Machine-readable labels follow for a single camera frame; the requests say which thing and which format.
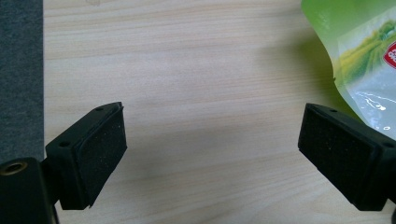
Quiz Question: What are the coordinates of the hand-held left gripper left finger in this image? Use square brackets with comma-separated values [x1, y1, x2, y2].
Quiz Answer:
[45, 101, 128, 211]

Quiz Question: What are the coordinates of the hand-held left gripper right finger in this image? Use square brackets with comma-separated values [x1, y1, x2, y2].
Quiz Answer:
[297, 103, 396, 212]

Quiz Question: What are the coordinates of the green plastic pouch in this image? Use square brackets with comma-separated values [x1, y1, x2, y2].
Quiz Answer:
[300, 0, 396, 141]

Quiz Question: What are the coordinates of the grey felt mat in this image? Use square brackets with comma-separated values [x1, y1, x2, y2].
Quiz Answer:
[0, 0, 45, 165]

